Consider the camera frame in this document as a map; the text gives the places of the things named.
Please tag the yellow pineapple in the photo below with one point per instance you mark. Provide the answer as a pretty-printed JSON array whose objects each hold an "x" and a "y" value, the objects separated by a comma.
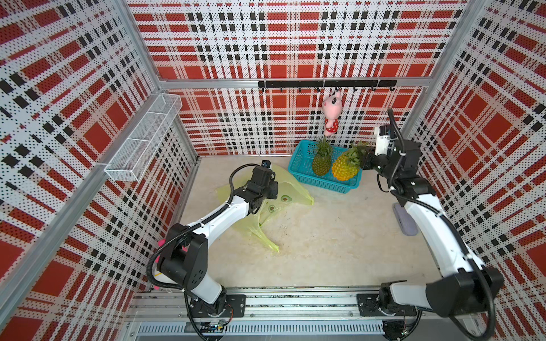
[{"x": 348, "y": 164}]

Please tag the pink striped plush toy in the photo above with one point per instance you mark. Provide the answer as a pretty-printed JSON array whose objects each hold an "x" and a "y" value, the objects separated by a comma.
[{"x": 161, "y": 245}]

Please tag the pink plush toy hanging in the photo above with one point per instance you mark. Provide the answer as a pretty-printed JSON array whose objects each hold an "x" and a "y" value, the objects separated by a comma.
[{"x": 332, "y": 109}]

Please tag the white wire mesh shelf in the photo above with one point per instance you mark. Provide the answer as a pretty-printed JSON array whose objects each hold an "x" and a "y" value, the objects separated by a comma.
[{"x": 153, "y": 122}]

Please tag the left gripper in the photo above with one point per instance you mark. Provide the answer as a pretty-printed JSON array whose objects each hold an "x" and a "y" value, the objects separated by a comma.
[{"x": 274, "y": 190}]

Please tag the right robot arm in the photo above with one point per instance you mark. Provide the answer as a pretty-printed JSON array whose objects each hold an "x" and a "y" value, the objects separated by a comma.
[{"x": 467, "y": 288}]

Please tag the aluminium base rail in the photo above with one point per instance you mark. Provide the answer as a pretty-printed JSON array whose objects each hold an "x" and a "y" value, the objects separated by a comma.
[{"x": 282, "y": 313}]

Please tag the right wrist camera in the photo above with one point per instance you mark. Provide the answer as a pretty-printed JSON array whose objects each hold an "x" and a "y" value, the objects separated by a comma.
[{"x": 382, "y": 142}]

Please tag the teal plastic basket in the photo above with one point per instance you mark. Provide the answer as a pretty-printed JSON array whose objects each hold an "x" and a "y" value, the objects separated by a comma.
[{"x": 306, "y": 167}]

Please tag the grey glasses case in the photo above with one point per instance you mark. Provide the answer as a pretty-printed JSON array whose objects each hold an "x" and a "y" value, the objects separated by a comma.
[{"x": 406, "y": 223}]

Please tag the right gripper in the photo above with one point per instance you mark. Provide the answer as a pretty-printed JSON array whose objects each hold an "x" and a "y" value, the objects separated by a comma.
[{"x": 370, "y": 154}]

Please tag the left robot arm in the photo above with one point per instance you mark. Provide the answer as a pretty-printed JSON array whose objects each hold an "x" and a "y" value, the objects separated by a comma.
[{"x": 182, "y": 260}]

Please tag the green-yellow pineapple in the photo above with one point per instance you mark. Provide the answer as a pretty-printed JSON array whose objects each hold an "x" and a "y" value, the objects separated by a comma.
[{"x": 321, "y": 158}]

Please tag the black hook rail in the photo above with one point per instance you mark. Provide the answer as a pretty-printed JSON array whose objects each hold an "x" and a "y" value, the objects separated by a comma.
[{"x": 318, "y": 84}]

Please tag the green plastic bag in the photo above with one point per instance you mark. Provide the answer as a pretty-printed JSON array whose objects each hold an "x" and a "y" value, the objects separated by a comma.
[{"x": 290, "y": 192}]

